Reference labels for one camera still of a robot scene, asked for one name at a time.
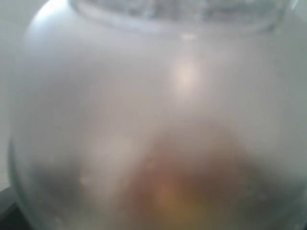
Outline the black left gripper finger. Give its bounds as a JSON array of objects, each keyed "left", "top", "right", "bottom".
[{"left": 0, "top": 187, "right": 33, "bottom": 230}]

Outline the clear dome lid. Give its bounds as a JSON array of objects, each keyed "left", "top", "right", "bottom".
[{"left": 8, "top": 0, "right": 307, "bottom": 230}]

